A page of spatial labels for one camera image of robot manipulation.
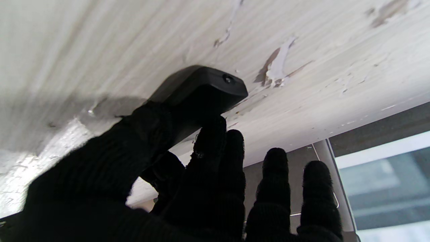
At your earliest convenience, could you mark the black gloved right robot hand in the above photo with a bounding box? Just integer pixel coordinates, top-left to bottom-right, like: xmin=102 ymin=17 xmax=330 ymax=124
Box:
xmin=139 ymin=151 xmax=186 ymax=215

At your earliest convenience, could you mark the black remote control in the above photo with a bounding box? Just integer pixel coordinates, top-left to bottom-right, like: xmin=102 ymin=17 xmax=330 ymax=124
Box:
xmin=148 ymin=65 xmax=249 ymax=146

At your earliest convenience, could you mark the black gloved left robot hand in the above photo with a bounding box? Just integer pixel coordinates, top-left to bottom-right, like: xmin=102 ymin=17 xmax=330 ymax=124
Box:
xmin=0 ymin=101 xmax=344 ymax=242

